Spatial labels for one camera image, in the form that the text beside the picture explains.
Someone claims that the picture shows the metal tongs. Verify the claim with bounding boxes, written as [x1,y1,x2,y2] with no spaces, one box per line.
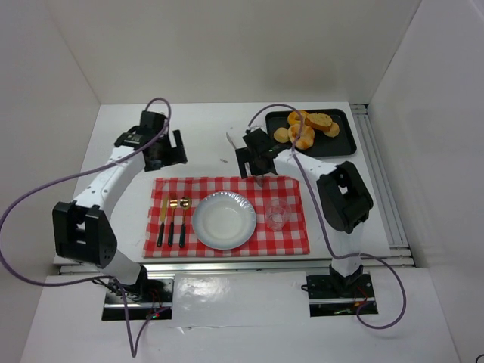
[225,132,263,187]

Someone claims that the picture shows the toasted bread slice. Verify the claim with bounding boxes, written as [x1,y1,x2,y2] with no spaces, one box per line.
[305,113,333,132]

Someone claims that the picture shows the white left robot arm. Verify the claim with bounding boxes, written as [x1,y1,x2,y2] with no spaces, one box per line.
[52,110,188,296]

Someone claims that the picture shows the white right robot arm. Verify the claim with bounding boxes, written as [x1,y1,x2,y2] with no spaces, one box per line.
[236,129,374,296]

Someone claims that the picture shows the glazed donut bread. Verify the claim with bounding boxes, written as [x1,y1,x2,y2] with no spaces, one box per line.
[288,124,315,150]

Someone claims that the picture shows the small round bun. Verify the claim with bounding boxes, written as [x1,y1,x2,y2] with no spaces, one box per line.
[273,127,290,144]

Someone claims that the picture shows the clear drinking glass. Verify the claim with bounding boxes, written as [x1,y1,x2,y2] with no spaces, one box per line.
[265,199,292,231]

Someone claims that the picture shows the red white checkered cloth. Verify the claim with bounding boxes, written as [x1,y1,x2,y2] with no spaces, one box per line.
[142,176,310,258]

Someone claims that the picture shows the white round plate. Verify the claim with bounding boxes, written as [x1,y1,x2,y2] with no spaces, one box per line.
[191,191,257,250]

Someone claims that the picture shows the black rectangular tray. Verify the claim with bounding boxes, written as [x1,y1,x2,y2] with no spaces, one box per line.
[265,109,357,158]

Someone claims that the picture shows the gold spoon dark handle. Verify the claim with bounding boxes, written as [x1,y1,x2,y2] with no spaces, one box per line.
[178,196,192,249]

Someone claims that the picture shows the gold fork dark handle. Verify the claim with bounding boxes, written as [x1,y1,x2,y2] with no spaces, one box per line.
[167,193,178,247]

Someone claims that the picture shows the ring shaped bread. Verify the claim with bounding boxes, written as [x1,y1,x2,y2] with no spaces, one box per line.
[287,110,309,126]

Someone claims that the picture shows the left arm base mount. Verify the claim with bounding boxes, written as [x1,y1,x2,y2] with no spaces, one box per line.
[97,278,174,321]

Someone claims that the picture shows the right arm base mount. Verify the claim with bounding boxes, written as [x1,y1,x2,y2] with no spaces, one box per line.
[301,274,378,318]

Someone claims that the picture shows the aluminium rail frame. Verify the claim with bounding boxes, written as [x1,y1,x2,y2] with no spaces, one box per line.
[350,104,416,268]

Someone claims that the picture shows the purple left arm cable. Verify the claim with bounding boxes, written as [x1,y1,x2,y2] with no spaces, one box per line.
[0,97,173,358]

